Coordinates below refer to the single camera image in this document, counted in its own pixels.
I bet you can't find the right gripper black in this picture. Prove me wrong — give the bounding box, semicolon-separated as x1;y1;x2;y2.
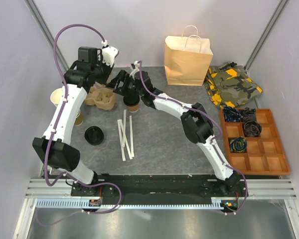
104;70;143;98

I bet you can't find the black plastic cup lid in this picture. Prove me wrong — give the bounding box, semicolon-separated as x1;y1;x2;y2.
123;96;140;107

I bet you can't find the brown paper coffee cup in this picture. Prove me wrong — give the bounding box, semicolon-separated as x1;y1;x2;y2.
127;104;139;113

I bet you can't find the brown paper bag with handles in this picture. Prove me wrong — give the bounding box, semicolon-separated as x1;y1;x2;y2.
164;25;213;86

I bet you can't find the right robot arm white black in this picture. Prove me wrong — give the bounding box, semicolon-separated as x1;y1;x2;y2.
106;70;240;196

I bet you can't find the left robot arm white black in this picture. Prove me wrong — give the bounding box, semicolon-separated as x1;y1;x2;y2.
32;46;119;196

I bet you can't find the brown pulp cup carrier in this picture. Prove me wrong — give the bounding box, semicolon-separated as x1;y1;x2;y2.
84;86;117;111

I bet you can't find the white wrapped straw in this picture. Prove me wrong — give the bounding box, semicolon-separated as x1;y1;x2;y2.
129;115;135;158
119;119;134;159
122;110;127;139
117;119;126;161

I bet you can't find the stack of paper cups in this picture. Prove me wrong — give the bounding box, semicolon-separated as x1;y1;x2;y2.
50;88;84;125

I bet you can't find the stack of black lids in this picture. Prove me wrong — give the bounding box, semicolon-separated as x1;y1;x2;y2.
84;126;104;145

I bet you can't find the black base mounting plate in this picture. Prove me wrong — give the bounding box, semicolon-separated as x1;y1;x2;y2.
71;174;248;205

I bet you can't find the camouflage folded cloth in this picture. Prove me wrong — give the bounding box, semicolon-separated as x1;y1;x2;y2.
203;62;263;109

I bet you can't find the dark blue striped rolled item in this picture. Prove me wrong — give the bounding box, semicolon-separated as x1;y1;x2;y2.
223;106;241;122

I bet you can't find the black rolled item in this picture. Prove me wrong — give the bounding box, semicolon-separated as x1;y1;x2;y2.
239;107;257;122

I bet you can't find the blue yellow rolled item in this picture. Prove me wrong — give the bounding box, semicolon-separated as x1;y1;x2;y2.
229;136;247;153

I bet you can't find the dark floral rolled item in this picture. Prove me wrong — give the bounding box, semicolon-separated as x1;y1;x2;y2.
243;120;262;137

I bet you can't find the orange wooden compartment tray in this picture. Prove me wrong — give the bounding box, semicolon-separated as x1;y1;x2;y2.
219;109;291;176

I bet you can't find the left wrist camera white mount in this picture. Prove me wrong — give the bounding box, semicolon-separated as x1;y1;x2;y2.
101;40;119;68

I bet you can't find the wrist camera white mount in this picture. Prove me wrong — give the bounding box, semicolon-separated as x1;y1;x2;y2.
130;60;142;79
101;40;119;68

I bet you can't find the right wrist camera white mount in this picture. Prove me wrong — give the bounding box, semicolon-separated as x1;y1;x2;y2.
130;60;142;79

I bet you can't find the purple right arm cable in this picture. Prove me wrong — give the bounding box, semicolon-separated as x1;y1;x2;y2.
137;60;249;216

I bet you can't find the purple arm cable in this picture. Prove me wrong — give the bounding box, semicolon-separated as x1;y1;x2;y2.
35;23;122;227
137;60;249;216

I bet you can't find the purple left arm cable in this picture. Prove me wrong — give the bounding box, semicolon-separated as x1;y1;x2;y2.
35;23;122;227

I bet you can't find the grey slotted cable duct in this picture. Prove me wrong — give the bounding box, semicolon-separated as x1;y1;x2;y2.
36;198;230;210

